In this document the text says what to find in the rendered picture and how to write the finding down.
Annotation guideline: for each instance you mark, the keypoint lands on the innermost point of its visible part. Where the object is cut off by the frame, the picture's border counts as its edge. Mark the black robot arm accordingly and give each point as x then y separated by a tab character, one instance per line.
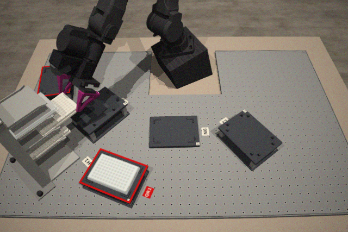
104	24

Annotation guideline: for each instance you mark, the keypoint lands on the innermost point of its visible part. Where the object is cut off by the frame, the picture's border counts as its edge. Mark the cream multiwell plate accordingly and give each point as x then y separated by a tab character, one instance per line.
67	109

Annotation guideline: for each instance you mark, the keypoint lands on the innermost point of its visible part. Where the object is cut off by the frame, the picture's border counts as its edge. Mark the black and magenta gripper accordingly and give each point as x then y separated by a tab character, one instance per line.
81	84

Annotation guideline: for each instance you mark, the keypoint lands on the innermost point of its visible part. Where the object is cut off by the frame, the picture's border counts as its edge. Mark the white multi-well plate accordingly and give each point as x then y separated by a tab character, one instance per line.
48	142
114	173

